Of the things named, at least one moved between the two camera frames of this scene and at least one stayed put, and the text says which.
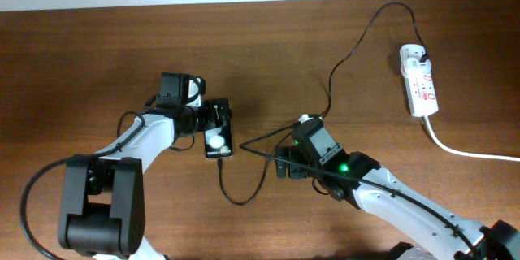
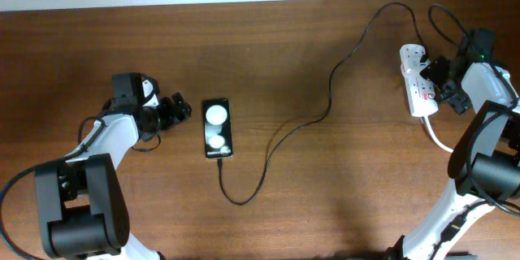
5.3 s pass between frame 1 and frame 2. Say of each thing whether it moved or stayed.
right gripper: moved
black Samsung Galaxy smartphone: stayed
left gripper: moved
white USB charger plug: stayed
